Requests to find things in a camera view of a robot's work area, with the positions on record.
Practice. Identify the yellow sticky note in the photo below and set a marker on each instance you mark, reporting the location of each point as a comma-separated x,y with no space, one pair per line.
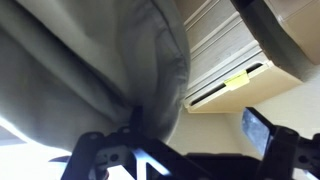
236,80

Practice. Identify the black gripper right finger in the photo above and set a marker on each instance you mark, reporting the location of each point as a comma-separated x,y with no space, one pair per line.
286,146

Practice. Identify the light wooden filing cabinet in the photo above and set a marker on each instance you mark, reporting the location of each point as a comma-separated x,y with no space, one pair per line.
260,90

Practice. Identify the brown wooden furniture piece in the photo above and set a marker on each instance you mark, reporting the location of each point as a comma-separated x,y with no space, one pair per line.
300,26

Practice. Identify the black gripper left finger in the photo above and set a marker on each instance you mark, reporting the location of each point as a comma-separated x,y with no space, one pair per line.
100,150

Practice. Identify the brown clothing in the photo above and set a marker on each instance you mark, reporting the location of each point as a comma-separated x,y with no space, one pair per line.
83,66

